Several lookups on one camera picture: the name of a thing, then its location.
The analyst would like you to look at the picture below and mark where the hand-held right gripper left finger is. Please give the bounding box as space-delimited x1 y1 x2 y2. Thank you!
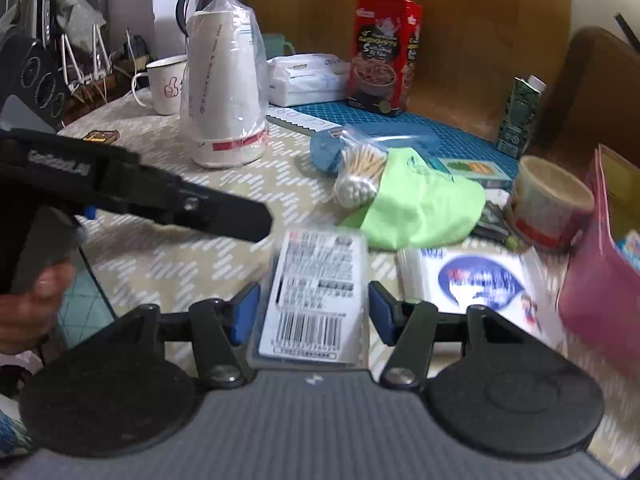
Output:
117 281 262 392

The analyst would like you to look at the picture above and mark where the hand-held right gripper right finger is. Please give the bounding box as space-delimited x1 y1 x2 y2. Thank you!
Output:
369 281 507 392

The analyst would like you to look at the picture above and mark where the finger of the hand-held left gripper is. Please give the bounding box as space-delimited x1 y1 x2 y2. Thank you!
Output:
144 166 274 244

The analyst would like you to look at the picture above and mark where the white barcoded package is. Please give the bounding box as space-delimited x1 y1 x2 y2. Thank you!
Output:
257 229 372 367

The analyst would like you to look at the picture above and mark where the bagged stack of paper cups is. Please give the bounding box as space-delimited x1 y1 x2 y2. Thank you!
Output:
179 0 272 169

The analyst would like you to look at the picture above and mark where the person's left hand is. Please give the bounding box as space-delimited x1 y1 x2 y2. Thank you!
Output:
0 260 77 357

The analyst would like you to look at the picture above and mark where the small dark packet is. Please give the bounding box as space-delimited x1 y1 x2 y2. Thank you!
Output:
81 129 122 146

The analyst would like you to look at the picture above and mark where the beige patterned tablecloth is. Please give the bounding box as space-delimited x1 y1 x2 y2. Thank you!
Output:
56 87 640 477

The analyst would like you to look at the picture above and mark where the white tissue pack blue print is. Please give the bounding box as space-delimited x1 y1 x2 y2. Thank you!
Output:
396 246 547 347

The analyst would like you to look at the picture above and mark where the white router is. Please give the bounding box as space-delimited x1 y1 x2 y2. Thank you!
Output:
59 24 114 94

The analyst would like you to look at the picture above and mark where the black panel with round holes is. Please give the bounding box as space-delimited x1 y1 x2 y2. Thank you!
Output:
0 35 72 133

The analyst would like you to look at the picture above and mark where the light green cloth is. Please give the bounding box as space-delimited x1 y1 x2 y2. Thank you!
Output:
339 147 487 252

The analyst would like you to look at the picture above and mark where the white mug with red print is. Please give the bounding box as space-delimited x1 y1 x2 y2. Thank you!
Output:
131 55 189 116

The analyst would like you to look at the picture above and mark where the bag of cotton swabs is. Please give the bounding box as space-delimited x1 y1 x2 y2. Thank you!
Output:
333 127 392 209

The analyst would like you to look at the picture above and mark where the black green correction tape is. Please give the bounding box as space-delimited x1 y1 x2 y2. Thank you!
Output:
471 201 522 248

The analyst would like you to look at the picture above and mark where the white wet wipes pack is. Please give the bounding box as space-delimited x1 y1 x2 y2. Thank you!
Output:
267 52 352 107

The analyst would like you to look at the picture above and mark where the grey bag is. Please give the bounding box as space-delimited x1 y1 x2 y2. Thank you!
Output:
0 0 107 43

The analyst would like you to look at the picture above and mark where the teal cup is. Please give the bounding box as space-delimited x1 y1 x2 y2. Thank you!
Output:
261 33 297 62

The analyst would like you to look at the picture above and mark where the small green box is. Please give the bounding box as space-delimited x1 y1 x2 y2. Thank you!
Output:
429 156 514 184

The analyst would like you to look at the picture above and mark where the blue pencil case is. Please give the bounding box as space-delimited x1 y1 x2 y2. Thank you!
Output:
309 122 442 177

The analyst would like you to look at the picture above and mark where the blue patterned mat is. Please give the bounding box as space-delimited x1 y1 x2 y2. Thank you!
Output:
291 99 524 173

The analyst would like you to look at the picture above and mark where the round printed paper tub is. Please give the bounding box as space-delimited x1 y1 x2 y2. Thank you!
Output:
504 155 597 254

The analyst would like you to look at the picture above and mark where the pink box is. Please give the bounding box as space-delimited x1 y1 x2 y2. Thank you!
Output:
556 144 640 378

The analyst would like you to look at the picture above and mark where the red snack box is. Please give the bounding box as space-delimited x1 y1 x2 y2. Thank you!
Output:
347 0 424 119

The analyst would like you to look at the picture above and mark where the green drink carton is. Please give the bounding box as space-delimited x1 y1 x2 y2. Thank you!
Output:
496 75 547 159

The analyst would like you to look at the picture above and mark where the wooden board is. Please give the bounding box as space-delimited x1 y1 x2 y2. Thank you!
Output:
220 0 574 142

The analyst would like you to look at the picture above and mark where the brown chair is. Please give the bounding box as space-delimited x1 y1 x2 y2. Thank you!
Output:
529 26 640 172

